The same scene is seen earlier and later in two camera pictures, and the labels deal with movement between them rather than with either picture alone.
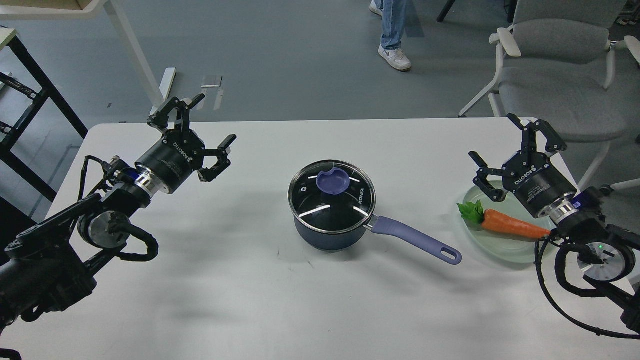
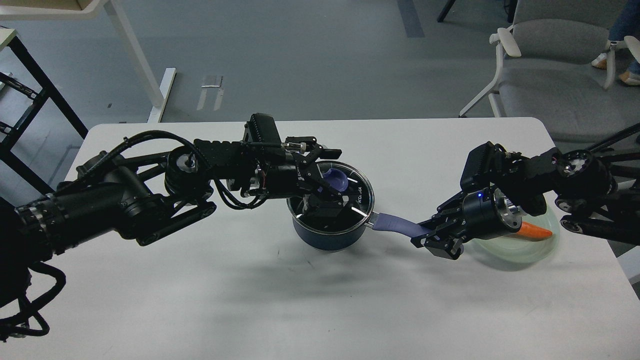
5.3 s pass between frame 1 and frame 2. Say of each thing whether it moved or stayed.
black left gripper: moved
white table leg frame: stayed
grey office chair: stayed
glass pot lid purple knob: stayed
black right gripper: moved
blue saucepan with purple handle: stayed
